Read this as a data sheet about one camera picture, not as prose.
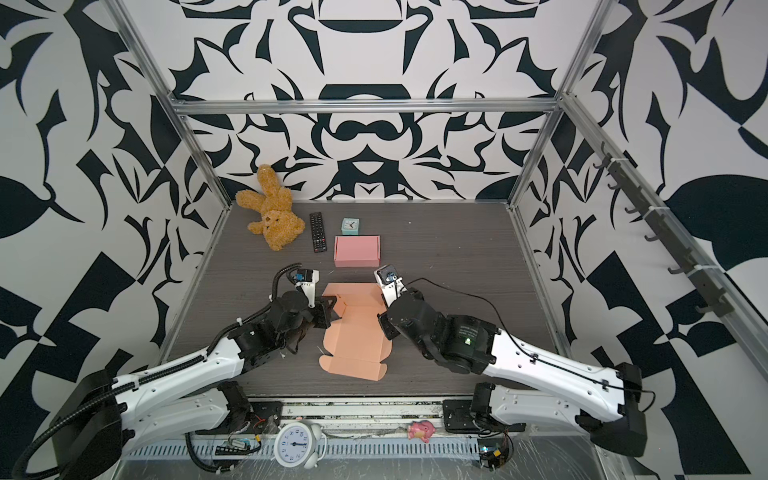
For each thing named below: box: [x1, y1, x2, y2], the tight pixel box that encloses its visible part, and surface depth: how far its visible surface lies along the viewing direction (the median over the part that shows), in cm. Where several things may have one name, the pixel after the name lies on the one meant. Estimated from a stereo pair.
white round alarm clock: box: [270, 421, 327, 469], surface depth 70 cm
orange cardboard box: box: [319, 283, 393, 382], surface depth 80 cm
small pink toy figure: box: [407, 420, 436, 443], surface depth 72 cm
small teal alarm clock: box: [341, 217, 360, 236], surface depth 113 cm
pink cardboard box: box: [333, 235, 381, 268], surface depth 104 cm
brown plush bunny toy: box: [235, 164, 305, 251], surface depth 107 cm
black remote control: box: [309, 212, 327, 253], surface depth 110 cm
